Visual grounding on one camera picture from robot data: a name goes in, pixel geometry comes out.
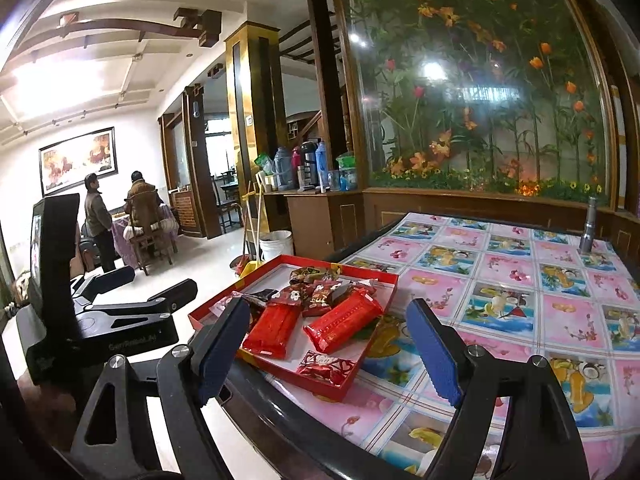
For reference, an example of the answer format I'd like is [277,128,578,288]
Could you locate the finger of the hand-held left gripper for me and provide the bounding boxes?
[82,279,198,318]
[72,266,137,306]

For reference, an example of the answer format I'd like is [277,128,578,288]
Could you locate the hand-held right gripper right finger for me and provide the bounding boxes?
[405,297,591,480]

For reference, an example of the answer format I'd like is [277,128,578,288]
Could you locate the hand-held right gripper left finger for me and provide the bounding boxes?
[70,297,253,480]

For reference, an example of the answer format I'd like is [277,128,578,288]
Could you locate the large red snack packet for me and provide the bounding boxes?
[303,287,385,356]
[241,302,303,360]

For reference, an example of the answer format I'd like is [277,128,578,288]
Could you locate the black snack packet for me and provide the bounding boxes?
[245,287,281,311]

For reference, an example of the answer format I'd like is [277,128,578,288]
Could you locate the red box white inside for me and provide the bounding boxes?
[187,254,401,403]

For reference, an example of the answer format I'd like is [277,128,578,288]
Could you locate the small red white snack packet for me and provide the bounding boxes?
[295,350,355,387]
[274,284,308,307]

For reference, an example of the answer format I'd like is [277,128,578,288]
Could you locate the brown gold snack packet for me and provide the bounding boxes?
[289,266,346,286]

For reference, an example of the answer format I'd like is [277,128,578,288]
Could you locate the yellow broom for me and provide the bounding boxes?
[229,172,268,278]

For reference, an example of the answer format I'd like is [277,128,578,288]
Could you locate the printed fruit tablecloth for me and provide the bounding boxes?
[265,211,640,480]

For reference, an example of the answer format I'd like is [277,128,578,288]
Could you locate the white bucket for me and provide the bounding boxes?
[259,230,294,266]

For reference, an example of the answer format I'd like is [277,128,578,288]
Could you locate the wooden cabinet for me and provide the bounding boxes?
[262,187,366,261]

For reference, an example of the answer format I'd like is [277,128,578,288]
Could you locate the grey thermos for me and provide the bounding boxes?
[272,147,293,191]

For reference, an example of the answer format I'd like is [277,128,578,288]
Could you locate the silver flashlight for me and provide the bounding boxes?
[579,196,601,253]

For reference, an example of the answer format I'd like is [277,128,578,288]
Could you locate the dark thermos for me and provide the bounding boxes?
[297,141,319,188]

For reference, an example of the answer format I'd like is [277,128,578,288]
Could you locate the glass flower display panel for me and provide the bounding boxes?
[345,0,618,206]

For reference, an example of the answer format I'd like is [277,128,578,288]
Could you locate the framed wall painting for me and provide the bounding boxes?
[39,126,118,197]

